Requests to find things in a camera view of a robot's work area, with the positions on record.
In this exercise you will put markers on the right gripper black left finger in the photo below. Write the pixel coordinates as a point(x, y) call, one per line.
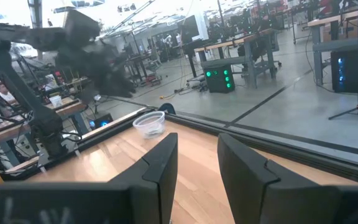
point(154, 186)

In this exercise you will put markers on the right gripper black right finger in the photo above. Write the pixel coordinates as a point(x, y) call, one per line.
point(253, 193)

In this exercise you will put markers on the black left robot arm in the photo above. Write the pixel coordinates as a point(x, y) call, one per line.
point(20, 90)

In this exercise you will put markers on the small computer with blue light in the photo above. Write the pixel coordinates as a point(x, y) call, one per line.
point(102, 120)

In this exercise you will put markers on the wooden top blue-legged workbench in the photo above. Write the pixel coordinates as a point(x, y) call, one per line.
point(68, 109)

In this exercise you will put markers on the white cup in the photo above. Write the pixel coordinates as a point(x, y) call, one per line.
point(55, 101)

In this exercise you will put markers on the wide clear plastic bin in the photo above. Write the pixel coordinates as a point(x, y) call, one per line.
point(149, 126)

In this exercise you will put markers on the black table edge clamp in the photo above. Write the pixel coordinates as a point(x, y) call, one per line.
point(167, 108)

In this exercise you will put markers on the black computer monitor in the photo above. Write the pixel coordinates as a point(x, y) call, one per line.
point(189, 29)

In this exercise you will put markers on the person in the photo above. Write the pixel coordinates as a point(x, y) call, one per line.
point(5, 95)

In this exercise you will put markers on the computer tower with green lights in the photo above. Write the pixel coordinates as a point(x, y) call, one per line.
point(219, 79)

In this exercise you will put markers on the wooden top grey workbench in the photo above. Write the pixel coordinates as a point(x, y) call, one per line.
point(228, 42)
point(343, 45)

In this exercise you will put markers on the computer tower with blue lights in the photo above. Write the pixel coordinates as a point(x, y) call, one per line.
point(356, 71)

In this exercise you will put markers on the black aluminium table frame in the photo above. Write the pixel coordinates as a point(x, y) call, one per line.
point(291, 149)

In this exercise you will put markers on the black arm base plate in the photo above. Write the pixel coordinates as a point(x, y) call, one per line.
point(47, 161)

